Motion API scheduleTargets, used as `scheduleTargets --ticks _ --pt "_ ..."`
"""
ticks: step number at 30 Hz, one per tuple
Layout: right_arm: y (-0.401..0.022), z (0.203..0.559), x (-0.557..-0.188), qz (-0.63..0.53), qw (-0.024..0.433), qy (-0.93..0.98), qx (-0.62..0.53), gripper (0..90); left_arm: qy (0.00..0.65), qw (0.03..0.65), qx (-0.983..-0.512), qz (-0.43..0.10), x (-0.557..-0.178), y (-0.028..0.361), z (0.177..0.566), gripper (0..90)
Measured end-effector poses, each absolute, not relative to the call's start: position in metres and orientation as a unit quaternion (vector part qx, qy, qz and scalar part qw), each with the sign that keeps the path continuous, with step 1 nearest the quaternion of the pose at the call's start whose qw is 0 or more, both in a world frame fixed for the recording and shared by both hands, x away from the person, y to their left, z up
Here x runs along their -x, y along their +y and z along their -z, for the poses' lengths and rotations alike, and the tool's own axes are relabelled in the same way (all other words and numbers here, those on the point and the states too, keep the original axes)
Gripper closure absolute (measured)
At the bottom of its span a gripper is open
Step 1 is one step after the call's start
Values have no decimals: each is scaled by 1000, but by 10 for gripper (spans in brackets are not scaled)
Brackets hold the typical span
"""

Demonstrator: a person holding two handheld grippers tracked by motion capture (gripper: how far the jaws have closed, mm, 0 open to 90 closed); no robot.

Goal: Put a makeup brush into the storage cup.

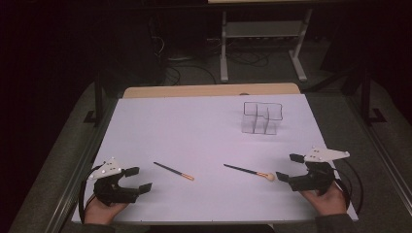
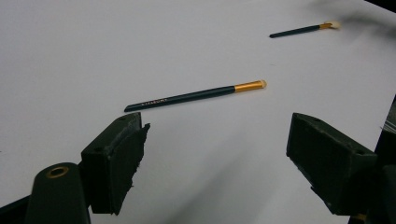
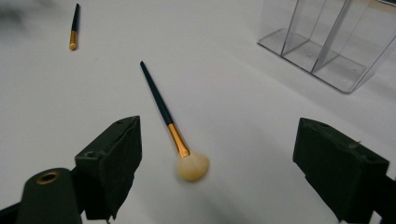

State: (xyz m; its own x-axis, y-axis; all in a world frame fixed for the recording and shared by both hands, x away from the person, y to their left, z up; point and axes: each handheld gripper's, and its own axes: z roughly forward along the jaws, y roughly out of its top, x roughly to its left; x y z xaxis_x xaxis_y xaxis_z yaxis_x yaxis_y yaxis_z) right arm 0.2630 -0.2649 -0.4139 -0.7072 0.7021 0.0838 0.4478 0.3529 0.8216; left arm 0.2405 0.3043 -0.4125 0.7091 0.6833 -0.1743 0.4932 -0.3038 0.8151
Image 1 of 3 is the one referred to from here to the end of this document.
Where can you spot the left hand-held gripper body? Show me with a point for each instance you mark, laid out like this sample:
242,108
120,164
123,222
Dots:
108,194

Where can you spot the person's left hand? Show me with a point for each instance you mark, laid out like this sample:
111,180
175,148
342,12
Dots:
102,212

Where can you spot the person's right hand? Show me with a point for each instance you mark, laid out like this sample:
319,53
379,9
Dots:
328,204

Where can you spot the black metal stand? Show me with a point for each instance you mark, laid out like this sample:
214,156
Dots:
366,97
98,103

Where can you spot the aluminium rail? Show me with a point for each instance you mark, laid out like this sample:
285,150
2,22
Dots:
89,145
385,155

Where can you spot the clear acrylic organizer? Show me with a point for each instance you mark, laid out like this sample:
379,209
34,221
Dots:
249,124

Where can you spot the grey metal desk frame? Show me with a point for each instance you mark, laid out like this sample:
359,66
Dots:
264,29

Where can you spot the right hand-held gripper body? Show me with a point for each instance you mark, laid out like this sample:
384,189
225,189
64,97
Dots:
315,181

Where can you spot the wooden table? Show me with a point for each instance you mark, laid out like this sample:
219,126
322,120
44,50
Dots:
210,90

